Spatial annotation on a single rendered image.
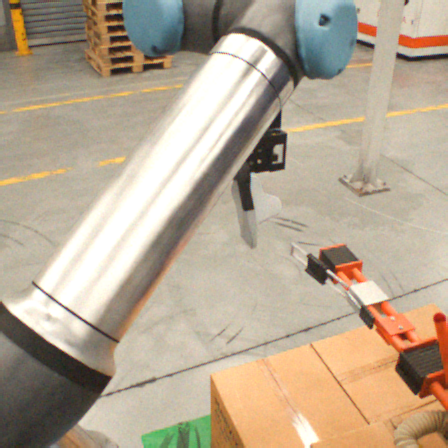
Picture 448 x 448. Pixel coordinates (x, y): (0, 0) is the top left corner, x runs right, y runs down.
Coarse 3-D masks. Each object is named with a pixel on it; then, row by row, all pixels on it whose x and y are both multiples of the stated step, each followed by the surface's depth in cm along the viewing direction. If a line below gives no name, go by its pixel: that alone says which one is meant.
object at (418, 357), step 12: (408, 348) 92; (420, 348) 93; (432, 348) 93; (408, 360) 90; (420, 360) 91; (432, 360) 91; (408, 372) 91; (420, 372) 88; (432, 372) 88; (408, 384) 90; (420, 384) 88; (444, 384) 89; (420, 396) 89
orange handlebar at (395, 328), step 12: (360, 276) 114; (348, 288) 111; (372, 312) 103; (384, 312) 105; (396, 312) 103; (384, 324) 99; (396, 324) 99; (408, 324) 99; (384, 336) 99; (396, 336) 97; (408, 336) 98; (396, 348) 96; (432, 384) 87; (444, 396) 84
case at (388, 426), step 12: (420, 408) 111; (432, 408) 111; (444, 408) 111; (384, 420) 109; (396, 420) 108; (348, 432) 106; (360, 432) 106; (372, 432) 106; (384, 432) 106; (312, 444) 104; (324, 444) 104; (336, 444) 104; (348, 444) 104; (360, 444) 104; (372, 444) 104; (384, 444) 103; (420, 444) 103; (432, 444) 103; (444, 444) 103
